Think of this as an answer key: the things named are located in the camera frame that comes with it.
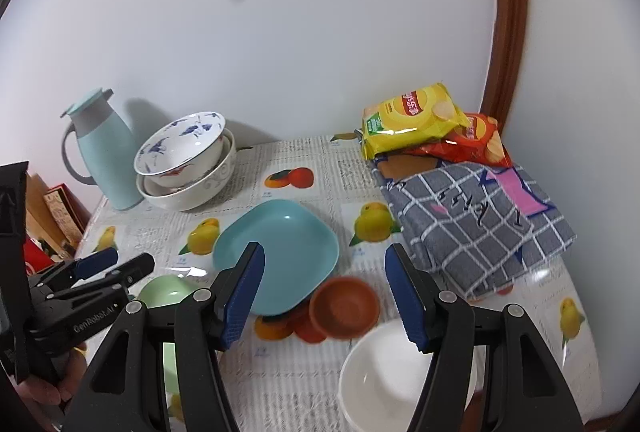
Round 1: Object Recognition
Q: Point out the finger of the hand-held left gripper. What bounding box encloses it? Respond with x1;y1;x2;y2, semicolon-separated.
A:
45;253;156;309
29;247;121;289

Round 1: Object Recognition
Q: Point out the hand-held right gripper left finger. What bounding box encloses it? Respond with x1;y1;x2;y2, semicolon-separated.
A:
62;241;266;432

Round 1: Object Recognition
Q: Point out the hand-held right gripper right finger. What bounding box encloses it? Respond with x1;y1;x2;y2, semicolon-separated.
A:
384;243;586;432

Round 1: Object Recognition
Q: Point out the small brown dish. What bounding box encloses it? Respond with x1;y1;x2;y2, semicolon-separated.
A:
308;276;381;340

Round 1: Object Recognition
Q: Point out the light blue square plate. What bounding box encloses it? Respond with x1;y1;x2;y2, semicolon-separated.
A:
212;199;341;317

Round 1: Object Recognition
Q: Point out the plain white bowl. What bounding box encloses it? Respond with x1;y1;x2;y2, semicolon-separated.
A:
339;318;488;432

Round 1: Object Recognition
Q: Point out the person's left hand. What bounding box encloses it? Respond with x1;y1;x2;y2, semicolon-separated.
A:
15;346;90;430

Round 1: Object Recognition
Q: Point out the brown printed box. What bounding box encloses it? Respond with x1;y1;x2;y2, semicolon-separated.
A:
25;172;94;259

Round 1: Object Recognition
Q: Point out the grey checkered cloth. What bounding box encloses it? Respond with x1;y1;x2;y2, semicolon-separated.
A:
375;159;576;300

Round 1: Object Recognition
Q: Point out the grey patterned white bowl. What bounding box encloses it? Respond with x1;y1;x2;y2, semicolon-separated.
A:
136;132;238;212

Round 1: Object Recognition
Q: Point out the light blue thermos jug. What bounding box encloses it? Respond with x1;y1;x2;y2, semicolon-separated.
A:
61;87;146;212

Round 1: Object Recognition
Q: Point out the blue painted porcelain bowl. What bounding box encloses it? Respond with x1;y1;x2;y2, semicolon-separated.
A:
133;111;227;188

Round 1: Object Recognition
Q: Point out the cream nested bowl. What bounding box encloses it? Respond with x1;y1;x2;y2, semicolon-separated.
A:
141;129;234;197

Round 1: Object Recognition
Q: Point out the fruit print tablecloth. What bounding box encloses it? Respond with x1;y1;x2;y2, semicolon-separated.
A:
75;135;607;432

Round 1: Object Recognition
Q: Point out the red chip bag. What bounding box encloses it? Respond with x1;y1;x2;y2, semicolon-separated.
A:
407;112;514;169

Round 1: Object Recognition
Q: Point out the yellow chip bag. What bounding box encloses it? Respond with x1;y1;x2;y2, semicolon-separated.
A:
361;82;471;161

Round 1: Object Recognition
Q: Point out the brown wooden door frame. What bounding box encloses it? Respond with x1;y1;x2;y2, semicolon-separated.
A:
479;0;530;133

